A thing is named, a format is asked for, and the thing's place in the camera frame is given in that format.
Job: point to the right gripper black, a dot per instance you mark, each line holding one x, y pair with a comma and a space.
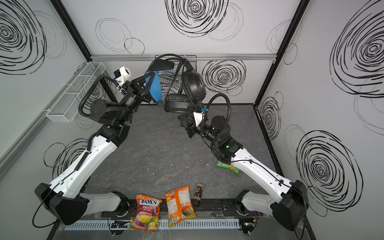
187, 124

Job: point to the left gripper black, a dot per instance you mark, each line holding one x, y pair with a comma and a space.
138, 88

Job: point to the black and blue headphones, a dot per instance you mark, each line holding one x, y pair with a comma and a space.
186, 91

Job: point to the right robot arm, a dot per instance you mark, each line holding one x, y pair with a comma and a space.
285, 200

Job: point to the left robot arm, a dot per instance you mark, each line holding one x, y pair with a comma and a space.
63, 197

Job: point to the green snack bag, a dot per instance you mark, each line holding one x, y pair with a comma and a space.
228, 167

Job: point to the small dark spice bottle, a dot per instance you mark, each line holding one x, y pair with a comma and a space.
198, 195

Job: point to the orange snack bag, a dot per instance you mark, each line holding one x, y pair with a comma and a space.
179, 205

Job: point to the Fox's fruits candy bag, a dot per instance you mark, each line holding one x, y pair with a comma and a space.
147, 214

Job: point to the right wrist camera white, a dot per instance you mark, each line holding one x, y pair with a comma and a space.
200, 117

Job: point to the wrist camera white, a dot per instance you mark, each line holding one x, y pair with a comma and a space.
122, 75
200, 117

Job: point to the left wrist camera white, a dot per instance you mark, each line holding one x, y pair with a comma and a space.
122, 75

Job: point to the aluminium wall rail back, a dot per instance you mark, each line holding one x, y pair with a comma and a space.
198, 57

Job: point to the aluminium wall rail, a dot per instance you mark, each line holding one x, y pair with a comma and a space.
198, 57
13, 153

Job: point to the aluminium wall rail left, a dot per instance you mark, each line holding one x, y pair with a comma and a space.
13, 153

